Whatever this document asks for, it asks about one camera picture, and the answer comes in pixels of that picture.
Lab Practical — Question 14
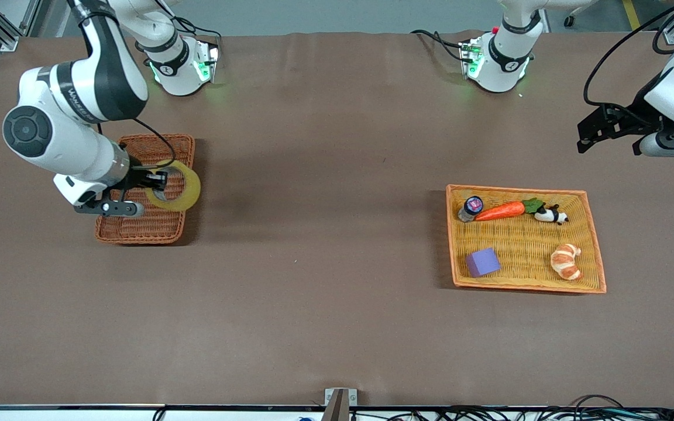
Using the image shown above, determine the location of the clear yellowish tape roll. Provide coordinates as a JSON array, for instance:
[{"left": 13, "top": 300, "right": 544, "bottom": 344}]
[{"left": 144, "top": 160, "right": 202, "bottom": 212}]

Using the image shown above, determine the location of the brown deep wicker basket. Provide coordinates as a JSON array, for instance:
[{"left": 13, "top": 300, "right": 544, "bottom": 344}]
[{"left": 94, "top": 133, "right": 196, "bottom": 245}]

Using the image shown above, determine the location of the orange flat wicker basket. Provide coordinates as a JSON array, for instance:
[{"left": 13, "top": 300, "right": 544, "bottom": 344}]
[{"left": 446, "top": 184, "right": 607, "bottom": 294}]

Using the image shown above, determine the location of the black white panda toy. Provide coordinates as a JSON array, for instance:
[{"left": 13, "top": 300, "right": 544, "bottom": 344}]
[{"left": 534, "top": 204, "right": 570, "bottom": 226}]

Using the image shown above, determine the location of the office chair caster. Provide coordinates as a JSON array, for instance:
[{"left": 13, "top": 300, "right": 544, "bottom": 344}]
[{"left": 563, "top": 0, "right": 598, "bottom": 28}]

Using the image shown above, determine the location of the orange toy carrot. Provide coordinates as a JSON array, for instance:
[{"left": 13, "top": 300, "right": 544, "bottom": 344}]
[{"left": 474, "top": 198, "right": 546, "bottom": 222}]

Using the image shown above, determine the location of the toy croissant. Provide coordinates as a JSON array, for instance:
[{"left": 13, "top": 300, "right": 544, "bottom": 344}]
[{"left": 550, "top": 243, "right": 582, "bottom": 281}]

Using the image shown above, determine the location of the small bottle purple cap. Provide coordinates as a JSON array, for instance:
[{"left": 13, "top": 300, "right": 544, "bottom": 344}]
[{"left": 458, "top": 196, "right": 484, "bottom": 223}]

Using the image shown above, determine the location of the purple cube block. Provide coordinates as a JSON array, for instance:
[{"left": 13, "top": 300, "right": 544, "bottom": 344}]
[{"left": 465, "top": 247, "right": 501, "bottom": 278}]

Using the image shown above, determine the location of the large table cover sheet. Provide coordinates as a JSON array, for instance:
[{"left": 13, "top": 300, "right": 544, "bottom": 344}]
[{"left": 0, "top": 30, "right": 674, "bottom": 408}]

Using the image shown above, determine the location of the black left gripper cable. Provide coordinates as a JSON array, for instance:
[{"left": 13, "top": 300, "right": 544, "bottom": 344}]
[{"left": 583, "top": 0, "right": 674, "bottom": 127}]

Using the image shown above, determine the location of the black right arm base cable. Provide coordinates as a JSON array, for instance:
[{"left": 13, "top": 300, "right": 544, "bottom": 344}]
[{"left": 161, "top": 12, "right": 221, "bottom": 56}]

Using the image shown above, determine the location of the black arm base cable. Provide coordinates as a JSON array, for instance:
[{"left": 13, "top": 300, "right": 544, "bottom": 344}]
[
  {"left": 410, "top": 29, "right": 467, "bottom": 63},
  {"left": 161, "top": 12, "right": 221, "bottom": 56}
]

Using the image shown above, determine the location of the black left arm base cable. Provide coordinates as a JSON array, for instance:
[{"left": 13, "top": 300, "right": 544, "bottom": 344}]
[{"left": 410, "top": 29, "right": 467, "bottom": 63}]

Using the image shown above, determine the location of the metal table edge bracket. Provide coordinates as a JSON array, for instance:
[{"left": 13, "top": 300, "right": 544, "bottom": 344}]
[{"left": 321, "top": 388, "right": 359, "bottom": 421}]

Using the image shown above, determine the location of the black floor cable bundle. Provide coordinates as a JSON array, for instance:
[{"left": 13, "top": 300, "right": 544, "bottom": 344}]
[{"left": 349, "top": 395, "right": 674, "bottom": 421}]

